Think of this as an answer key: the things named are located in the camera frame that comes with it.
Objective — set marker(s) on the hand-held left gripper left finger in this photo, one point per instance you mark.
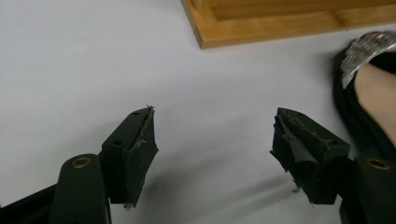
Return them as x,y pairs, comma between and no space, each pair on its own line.
137,161

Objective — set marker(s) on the wooden three-tier shoe rack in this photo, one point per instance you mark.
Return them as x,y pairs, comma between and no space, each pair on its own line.
264,34

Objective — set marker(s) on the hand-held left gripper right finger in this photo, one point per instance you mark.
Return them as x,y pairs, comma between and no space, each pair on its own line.
311,155

